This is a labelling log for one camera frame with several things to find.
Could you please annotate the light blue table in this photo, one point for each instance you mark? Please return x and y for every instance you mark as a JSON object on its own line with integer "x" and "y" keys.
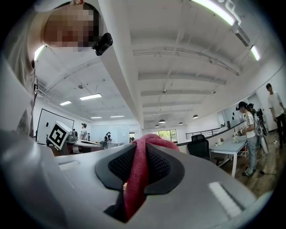
{"x": 228, "y": 146}

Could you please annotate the ceiling light panel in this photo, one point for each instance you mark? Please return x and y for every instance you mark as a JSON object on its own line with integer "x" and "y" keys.
{"x": 66, "y": 103}
{"x": 90, "y": 96}

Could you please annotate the long ceiling light strip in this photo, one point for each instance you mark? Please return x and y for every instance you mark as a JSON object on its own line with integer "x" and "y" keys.
{"x": 214, "y": 10}

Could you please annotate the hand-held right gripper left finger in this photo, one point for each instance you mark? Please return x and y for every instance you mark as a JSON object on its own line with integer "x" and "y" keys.
{"x": 89, "y": 179}

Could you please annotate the black tripod rig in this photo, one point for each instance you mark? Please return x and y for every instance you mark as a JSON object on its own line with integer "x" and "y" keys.
{"x": 261, "y": 125}

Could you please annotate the black office chair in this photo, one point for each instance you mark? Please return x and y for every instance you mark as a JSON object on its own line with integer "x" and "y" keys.
{"x": 198, "y": 146}

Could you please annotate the red cloth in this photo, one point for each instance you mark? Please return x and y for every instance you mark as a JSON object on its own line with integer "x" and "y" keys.
{"x": 138, "y": 170}

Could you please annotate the black metal railing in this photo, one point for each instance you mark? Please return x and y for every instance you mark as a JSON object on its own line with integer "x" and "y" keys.
{"x": 207, "y": 132}

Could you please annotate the small flower pot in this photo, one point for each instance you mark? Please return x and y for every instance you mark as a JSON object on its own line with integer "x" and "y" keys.
{"x": 221, "y": 141}

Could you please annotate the black framed whiteboard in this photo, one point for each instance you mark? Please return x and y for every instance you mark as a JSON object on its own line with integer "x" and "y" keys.
{"x": 45, "y": 124}

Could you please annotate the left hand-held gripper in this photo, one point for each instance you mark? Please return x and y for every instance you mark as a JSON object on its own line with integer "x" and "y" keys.
{"x": 58, "y": 135}

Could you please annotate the person's grey shirt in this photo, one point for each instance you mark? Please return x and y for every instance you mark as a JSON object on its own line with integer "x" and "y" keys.
{"x": 20, "y": 67}

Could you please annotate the short ceiling light strip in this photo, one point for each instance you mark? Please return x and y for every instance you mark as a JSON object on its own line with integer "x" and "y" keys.
{"x": 255, "y": 53}

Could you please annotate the black head camera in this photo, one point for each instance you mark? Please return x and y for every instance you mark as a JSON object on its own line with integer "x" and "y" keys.
{"x": 103, "y": 44}

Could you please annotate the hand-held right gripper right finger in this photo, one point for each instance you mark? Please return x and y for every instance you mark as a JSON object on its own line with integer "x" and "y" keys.
{"x": 190, "y": 183}

